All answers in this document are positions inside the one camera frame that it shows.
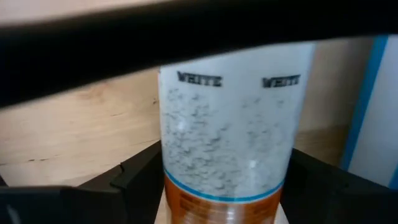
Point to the black bar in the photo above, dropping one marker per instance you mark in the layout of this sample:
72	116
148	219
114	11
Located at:
124	43

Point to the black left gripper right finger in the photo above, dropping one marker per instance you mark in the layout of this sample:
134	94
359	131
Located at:
335	196

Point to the white sealant cartridge orange label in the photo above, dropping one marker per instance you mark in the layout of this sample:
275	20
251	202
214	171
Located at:
227	130

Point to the white blue-edged object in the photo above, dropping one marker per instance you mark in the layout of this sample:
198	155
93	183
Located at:
379	118

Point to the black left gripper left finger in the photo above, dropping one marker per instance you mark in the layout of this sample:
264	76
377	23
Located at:
124	199

